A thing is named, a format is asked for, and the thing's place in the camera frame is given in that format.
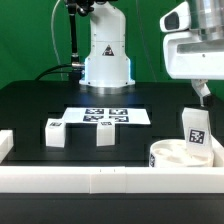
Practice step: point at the white round stool seat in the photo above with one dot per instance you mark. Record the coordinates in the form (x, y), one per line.
(172, 153)

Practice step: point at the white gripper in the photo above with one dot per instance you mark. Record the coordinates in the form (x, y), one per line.
(187, 57)

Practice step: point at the white tag sheet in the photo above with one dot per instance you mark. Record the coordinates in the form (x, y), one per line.
(120, 115)

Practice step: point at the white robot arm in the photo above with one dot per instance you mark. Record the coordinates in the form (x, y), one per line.
(108, 67)

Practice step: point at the white left fence wall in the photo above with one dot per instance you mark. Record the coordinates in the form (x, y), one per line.
(6, 143)

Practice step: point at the white front fence wall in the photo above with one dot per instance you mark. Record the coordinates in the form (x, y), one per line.
(96, 180)

